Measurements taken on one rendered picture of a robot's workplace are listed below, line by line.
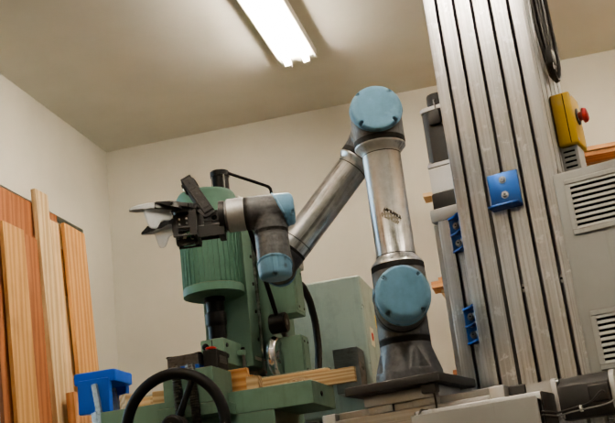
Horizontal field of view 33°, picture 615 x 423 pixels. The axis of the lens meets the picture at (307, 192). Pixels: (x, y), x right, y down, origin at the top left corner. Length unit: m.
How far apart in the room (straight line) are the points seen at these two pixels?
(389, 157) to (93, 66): 2.86
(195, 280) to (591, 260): 1.15
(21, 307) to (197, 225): 2.27
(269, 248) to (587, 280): 0.69
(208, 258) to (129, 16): 1.85
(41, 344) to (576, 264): 2.86
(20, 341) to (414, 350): 2.43
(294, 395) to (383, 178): 0.70
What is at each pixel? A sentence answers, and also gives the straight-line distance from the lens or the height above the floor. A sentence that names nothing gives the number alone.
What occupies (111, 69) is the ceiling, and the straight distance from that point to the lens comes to 5.01.
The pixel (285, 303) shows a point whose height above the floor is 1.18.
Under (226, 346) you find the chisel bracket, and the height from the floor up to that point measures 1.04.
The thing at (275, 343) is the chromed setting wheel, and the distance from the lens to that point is 3.01.
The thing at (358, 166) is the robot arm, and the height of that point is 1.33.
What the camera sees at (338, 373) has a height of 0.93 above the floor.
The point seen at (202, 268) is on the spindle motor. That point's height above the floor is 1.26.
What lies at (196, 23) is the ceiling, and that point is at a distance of 4.64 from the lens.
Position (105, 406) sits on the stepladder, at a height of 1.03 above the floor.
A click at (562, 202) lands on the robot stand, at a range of 2.38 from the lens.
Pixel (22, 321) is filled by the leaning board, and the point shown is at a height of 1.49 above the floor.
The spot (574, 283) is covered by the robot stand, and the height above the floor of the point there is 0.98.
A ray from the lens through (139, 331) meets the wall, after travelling 5.65.
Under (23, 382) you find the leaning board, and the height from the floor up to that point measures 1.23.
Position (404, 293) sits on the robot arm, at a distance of 2.18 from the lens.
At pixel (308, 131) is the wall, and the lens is 5.63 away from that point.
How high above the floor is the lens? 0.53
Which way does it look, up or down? 18 degrees up
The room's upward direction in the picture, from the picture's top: 7 degrees counter-clockwise
